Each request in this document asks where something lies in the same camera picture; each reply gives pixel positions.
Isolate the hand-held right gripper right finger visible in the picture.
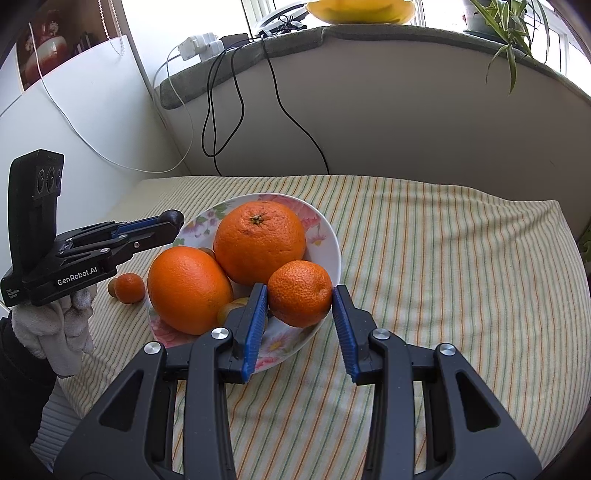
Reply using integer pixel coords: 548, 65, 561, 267
331, 285, 543, 480

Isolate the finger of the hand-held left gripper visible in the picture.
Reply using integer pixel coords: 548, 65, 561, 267
58, 226, 178, 264
55, 218, 162, 245

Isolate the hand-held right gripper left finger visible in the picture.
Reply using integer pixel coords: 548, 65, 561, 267
53, 283, 269, 480

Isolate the yellow-green plum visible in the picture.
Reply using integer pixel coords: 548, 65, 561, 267
217, 298, 250, 326

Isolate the dark purple plum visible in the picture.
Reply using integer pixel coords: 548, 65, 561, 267
157, 209, 184, 237

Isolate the mandarin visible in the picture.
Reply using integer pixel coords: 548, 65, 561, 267
267, 260, 334, 328
114, 272, 146, 304

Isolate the large smooth orange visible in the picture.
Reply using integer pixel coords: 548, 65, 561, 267
147, 246, 234, 336

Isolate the rough-skinned orange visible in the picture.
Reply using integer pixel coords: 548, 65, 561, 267
213, 200, 307, 287

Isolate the floral white plate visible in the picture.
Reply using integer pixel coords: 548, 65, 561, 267
148, 193, 343, 372

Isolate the person's left forearm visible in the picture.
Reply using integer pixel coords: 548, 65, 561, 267
0, 318, 58, 416

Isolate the person's left hand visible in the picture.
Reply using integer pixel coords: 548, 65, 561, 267
11, 281, 99, 377

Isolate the striped bed sheet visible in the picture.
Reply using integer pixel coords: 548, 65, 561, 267
60, 174, 591, 480

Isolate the grey windowsill cushion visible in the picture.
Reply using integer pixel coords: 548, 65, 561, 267
159, 24, 591, 112

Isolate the yellow bowl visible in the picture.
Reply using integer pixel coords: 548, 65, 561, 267
306, 0, 416, 25

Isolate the potted spider plant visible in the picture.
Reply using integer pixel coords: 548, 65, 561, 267
464, 0, 552, 95

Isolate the white cable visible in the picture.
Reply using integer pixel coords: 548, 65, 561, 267
28, 21, 195, 174

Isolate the looped black cable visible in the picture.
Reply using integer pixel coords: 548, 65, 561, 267
202, 39, 245, 177

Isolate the wall poster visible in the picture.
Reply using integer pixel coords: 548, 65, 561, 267
16, 9, 70, 90

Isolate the long black cable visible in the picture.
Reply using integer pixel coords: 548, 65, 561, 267
261, 37, 330, 176

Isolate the white ring lamp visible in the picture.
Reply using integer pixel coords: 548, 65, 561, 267
256, 1, 309, 37

